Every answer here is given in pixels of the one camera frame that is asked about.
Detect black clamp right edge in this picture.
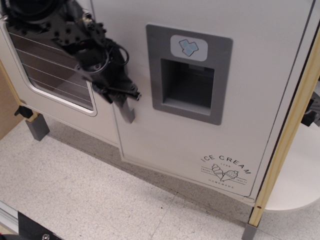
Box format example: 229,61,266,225
301,91,320,127

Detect aluminium rail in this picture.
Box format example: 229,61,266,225
0,201,19,234

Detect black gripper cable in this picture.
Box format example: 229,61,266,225
107,44,131,67

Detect light wooden side post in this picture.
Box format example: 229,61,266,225
248,32,320,227

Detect white oven door with window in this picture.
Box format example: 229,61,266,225
0,20,119,146

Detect white round table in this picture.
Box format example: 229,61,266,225
265,123,320,212

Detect grey right cabinet foot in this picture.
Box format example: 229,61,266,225
241,223,258,240

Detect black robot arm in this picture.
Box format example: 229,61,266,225
0,0,141,108

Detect grey cabinet foot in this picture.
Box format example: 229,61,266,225
26,114,50,141
241,223,258,240

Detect grey left cabinet foot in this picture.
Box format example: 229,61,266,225
26,114,50,141

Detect black clamp knob left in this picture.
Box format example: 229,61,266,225
14,105,33,119

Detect grey ice dispenser panel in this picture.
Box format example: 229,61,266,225
146,24,233,125

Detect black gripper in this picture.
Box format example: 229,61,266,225
75,53,141,108

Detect white fridge door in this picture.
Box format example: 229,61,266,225
92,0,320,202

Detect grey fridge door handle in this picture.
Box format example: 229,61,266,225
116,105,135,124

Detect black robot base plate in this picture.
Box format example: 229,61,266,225
0,212,63,240

